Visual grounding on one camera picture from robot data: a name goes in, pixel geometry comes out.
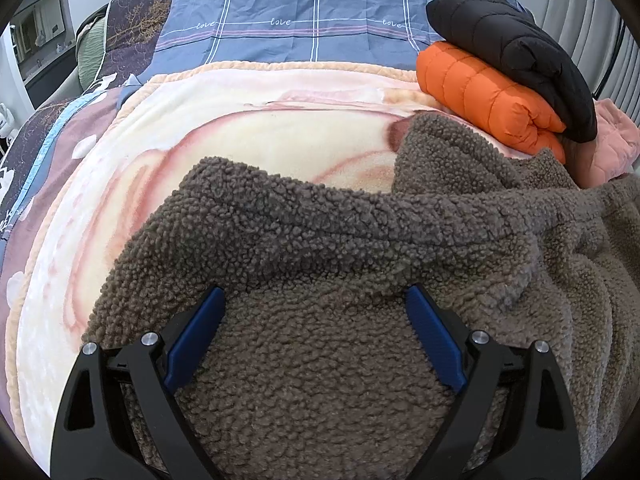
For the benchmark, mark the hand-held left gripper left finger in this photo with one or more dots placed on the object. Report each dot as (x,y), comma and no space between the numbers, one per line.
(192,332)

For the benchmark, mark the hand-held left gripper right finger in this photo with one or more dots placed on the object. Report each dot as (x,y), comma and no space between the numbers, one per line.
(435,332)

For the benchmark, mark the brown fleece jacket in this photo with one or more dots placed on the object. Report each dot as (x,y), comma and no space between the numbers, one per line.
(325,385)

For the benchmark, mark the pink plush blanket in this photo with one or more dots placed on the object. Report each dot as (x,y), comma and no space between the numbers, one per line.
(150,160)

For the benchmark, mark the orange puffer jacket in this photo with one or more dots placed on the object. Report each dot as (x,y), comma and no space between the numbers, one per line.
(475,90)

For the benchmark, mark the pink quilted jacket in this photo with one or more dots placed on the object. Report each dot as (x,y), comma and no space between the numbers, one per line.
(615,145)

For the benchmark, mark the black puffer jacket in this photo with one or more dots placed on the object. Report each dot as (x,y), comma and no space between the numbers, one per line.
(530,55)

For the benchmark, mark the green pillow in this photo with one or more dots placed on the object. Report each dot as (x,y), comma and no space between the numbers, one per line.
(90,55)

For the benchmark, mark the dark patterned quilt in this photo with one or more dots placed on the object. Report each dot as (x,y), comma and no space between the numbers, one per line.
(135,25)

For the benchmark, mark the black floor lamp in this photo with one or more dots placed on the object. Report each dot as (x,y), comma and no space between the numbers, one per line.
(612,60)

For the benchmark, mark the blue plaid duvet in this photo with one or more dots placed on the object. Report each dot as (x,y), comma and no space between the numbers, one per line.
(300,0)

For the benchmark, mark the white pleated curtain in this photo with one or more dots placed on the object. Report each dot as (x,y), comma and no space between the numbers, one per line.
(575,0)

